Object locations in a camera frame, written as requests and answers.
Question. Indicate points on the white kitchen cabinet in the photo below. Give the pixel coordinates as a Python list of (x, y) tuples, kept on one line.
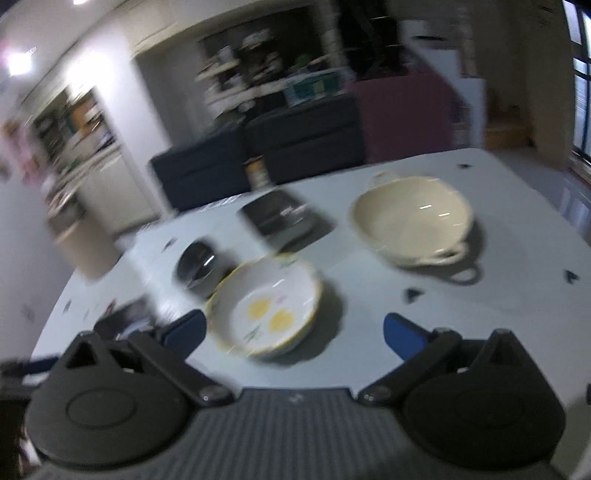
[(115, 194)]

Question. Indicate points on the white shelf rack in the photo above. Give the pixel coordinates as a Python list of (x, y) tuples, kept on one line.
[(240, 69)]

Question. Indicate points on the white staircase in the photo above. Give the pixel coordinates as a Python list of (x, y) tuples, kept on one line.
[(443, 92)]

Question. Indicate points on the kitchen shelf with items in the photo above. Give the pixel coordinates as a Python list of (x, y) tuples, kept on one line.
[(74, 134)]

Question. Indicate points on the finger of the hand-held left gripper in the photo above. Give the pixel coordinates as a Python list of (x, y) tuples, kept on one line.
[(127, 316)]

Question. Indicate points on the small round steel bowl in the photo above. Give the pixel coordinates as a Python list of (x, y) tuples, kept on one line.
[(194, 263)]

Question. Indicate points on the wall paper decorations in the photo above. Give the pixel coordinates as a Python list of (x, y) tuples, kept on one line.
[(21, 147)]

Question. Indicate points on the teal sign box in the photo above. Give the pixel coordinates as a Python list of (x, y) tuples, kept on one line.
[(314, 88)]

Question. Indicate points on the rectangular steel tray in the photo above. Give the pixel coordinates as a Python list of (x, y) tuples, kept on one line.
[(277, 212)]

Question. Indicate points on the balcony glass door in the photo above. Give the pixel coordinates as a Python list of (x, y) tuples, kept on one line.
[(579, 92)]

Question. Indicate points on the beige ribbed cylinder container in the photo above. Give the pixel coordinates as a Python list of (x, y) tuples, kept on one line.
[(87, 249)]

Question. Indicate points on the white lemon print bowl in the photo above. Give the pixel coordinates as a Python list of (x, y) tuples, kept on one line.
[(263, 314)]

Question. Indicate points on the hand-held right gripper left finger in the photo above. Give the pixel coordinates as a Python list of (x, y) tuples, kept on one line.
[(184, 328)]

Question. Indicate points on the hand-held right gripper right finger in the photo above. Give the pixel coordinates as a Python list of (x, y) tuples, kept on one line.
[(404, 334)]

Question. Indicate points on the small wooden box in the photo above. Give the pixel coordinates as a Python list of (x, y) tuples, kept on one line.
[(256, 173)]

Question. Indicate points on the dark blue chair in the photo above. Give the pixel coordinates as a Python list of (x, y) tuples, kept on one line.
[(304, 138), (198, 170)]

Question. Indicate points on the wooden step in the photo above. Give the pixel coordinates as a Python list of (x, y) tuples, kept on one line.
[(505, 136)]

